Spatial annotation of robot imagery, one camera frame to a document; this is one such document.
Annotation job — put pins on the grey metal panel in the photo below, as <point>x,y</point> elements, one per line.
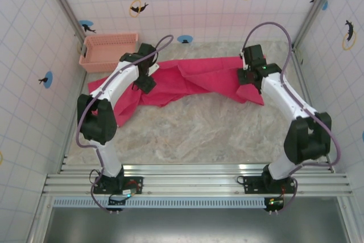
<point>196,226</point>

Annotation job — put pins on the aluminium mounting rail beam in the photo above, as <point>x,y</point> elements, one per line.
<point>193,180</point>

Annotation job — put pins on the magenta long pants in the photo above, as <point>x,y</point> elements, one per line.
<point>199,75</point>

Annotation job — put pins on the pink plastic basket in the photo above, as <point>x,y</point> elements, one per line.
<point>108,46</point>

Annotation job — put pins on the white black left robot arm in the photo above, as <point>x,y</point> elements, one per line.
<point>105,92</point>

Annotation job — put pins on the aluminium side rail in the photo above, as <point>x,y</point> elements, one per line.
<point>71,129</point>
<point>305,83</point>

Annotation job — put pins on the blue circle seal wall sticker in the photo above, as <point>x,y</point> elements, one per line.
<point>49,78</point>

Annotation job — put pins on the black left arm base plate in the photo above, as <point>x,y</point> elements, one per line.
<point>136,181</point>

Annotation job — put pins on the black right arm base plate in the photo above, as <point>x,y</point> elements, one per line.
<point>250,186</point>

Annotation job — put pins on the aluminium corner post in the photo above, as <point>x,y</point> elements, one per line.
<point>64,6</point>
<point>317,8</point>

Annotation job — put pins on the blue circle small wall sticker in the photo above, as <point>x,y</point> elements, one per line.
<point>185,38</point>

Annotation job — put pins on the blue circle shark wall sticker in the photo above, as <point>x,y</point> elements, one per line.
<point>85,24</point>

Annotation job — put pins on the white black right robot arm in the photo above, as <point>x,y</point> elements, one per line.
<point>287,95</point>

